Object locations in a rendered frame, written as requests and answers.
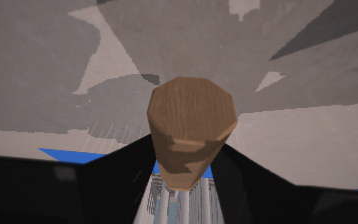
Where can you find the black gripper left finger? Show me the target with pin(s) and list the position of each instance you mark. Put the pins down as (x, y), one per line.
(106, 190)

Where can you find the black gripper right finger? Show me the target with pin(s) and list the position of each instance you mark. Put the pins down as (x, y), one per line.
(248, 193)

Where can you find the blue flat strip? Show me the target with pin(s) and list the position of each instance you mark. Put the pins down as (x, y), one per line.
(84, 157)

